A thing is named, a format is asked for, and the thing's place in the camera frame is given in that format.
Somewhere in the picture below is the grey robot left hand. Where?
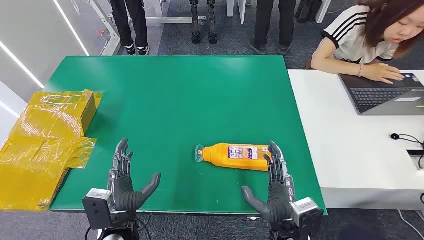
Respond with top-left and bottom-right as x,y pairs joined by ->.
108,137 -> 162,215

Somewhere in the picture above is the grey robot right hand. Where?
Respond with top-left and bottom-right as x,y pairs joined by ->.
241,140 -> 297,224

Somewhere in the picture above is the orange detergent bottle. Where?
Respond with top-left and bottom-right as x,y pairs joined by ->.
194,142 -> 275,172

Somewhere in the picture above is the yellow taped cardboard box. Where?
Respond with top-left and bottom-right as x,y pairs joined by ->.
0,89 -> 104,212

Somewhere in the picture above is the dark grey laptop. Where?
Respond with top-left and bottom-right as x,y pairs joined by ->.
338,72 -> 424,116

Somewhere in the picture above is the person's hand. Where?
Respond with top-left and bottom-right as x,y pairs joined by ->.
362,62 -> 406,85

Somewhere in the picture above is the standing person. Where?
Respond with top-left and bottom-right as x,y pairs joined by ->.
248,0 -> 297,56
108,0 -> 151,57

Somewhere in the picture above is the seated person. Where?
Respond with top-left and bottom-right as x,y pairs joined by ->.
310,0 -> 424,85

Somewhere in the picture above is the black robot leg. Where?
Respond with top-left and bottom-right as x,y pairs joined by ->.
189,0 -> 204,45
206,0 -> 219,45

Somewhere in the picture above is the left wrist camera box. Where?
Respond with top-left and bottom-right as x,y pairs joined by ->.
81,188 -> 114,230

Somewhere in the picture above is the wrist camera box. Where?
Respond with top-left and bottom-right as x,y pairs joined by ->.
81,188 -> 114,230
290,197 -> 325,230

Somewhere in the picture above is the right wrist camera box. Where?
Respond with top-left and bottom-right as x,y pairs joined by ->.
290,197 -> 325,230

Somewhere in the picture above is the white floor cable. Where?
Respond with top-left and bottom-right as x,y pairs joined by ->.
396,209 -> 424,240

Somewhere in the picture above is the black cable with round plug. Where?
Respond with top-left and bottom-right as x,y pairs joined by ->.
390,133 -> 424,170

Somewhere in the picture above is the white desk frame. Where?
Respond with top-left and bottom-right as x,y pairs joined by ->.
88,0 -> 122,57

